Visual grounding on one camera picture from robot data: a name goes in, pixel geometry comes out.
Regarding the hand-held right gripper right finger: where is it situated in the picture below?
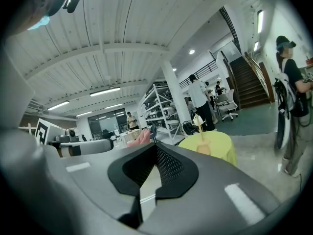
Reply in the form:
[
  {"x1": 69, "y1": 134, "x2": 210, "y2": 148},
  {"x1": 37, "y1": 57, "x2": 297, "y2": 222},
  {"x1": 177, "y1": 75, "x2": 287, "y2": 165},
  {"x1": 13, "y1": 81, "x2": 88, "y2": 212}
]
[{"x1": 137, "y1": 142, "x2": 281, "y2": 235}]

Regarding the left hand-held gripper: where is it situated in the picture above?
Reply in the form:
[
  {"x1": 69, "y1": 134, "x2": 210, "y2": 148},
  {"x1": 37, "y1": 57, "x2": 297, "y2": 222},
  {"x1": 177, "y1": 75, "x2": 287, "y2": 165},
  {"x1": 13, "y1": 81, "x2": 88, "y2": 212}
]
[{"x1": 34, "y1": 118, "x2": 114, "y2": 158}]

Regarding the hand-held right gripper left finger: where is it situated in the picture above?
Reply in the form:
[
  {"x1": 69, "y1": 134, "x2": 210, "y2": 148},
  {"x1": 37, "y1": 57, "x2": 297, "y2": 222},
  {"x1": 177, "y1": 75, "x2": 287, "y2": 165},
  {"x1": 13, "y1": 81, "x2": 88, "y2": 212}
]
[{"x1": 0, "y1": 130, "x2": 157, "y2": 235}]

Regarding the dark glass door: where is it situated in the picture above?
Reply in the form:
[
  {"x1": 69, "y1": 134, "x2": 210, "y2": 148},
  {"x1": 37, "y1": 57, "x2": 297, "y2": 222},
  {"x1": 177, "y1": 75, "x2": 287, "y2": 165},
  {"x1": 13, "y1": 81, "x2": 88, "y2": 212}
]
[{"x1": 87, "y1": 108, "x2": 128, "y2": 140}]

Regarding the yellow cloth table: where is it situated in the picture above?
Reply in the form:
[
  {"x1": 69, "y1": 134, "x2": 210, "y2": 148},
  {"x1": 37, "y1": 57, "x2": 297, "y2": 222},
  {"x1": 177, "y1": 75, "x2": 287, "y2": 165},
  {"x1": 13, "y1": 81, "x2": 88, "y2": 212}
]
[{"x1": 178, "y1": 130, "x2": 238, "y2": 166}]

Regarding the light wooden crate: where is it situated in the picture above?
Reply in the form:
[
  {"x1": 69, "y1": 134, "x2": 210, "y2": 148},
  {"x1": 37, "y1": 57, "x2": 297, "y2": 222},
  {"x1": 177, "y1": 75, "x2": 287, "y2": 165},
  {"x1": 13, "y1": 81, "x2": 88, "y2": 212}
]
[{"x1": 119, "y1": 128, "x2": 143, "y2": 145}]

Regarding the pink soft object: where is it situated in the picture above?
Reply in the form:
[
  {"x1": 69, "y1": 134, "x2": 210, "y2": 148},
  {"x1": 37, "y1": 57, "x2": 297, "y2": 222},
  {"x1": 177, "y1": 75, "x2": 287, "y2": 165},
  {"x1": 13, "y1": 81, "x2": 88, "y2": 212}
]
[{"x1": 127, "y1": 128, "x2": 151, "y2": 147}]

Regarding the long ceiling light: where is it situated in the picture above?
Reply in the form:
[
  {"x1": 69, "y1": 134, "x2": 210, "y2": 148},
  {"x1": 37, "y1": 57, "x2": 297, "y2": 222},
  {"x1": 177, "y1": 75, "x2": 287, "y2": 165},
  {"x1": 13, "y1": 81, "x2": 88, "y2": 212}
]
[
  {"x1": 46, "y1": 100, "x2": 70, "y2": 112},
  {"x1": 89, "y1": 87, "x2": 121, "y2": 97}
]

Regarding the black bag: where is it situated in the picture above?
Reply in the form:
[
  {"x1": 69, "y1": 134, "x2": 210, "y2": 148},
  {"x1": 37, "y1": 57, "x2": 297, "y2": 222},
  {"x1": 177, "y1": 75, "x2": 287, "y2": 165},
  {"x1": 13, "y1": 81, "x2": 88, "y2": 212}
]
[{"x1": 181, "y1": 120, "x2": 197, "y2": 136}]

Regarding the white metal shelf rack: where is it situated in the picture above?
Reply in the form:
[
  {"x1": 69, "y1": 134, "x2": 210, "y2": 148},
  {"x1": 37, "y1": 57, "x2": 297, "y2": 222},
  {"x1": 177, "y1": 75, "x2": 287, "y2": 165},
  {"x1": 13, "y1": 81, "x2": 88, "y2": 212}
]
[{"x1": 140, "y1": 83, "x2": 188, "y2": 140}]

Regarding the white office chair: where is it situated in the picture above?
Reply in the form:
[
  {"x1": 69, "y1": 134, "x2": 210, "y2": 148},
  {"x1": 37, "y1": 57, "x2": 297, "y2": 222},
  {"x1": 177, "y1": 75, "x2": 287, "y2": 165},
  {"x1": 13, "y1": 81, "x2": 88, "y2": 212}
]
[{"x1": 216, "y1": 89, "x2": 239, "y2": 121}]

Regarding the person's grey shirt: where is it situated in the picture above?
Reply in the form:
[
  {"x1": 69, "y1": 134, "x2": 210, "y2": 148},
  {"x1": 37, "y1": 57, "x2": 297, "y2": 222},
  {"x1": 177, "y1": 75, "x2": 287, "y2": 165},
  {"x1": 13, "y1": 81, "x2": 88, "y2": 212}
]
[{"x1": 2, "y1": 33, "x2": 36, "y2": 133}]

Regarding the white round pillar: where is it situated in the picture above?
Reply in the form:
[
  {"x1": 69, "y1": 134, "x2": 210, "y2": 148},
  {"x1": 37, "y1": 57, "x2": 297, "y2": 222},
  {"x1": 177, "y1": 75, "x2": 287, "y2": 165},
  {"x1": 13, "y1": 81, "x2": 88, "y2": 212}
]
[{"x1": 159, "y1": 59, "x2": 193, "y2": 130}]

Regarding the brown wooden staircase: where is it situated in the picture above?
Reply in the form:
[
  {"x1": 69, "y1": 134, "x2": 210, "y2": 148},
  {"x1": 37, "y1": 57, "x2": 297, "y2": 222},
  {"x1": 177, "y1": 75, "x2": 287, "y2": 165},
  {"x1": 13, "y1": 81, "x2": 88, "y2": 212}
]
[{"x1": 221, "y1": 50, "x2": 275, "y2": 110}]

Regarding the black balcony railing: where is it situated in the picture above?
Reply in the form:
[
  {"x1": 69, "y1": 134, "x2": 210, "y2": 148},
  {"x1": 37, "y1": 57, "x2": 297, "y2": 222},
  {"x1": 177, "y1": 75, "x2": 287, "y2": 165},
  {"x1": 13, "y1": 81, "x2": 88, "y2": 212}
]
[{"x1": 179, "y1": 59, "x2": 219, "y2": 87}]

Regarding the white and black backpack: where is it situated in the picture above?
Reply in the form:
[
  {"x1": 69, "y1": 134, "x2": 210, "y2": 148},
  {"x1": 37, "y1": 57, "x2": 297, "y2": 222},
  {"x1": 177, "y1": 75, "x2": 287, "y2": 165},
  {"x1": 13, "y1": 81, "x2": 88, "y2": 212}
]
[{"x1": 273, "y1": 72, "x2": 298, "y2": 118}]

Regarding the blue face mask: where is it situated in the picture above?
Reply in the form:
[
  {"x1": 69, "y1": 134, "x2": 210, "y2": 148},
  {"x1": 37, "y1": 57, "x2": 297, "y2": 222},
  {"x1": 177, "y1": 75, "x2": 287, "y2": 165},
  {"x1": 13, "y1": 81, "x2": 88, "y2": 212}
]
[{"x1": 27, "y1": 16, "x2": 51, "y2": 31}]

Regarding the person's head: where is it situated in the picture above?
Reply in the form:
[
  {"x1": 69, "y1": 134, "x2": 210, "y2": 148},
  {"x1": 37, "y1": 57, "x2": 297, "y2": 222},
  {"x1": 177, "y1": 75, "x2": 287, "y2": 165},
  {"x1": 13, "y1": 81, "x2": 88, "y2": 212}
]
[{"x1": 6, "y1": 0, "x2": 69, "y2": 37}]

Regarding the long wall light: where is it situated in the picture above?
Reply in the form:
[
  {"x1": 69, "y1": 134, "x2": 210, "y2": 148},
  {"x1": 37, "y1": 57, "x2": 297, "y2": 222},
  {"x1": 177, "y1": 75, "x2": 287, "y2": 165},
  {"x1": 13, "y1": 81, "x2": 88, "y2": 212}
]
[{"x1": 256, "y1": 9, "x2": 265, "y2": 34}]

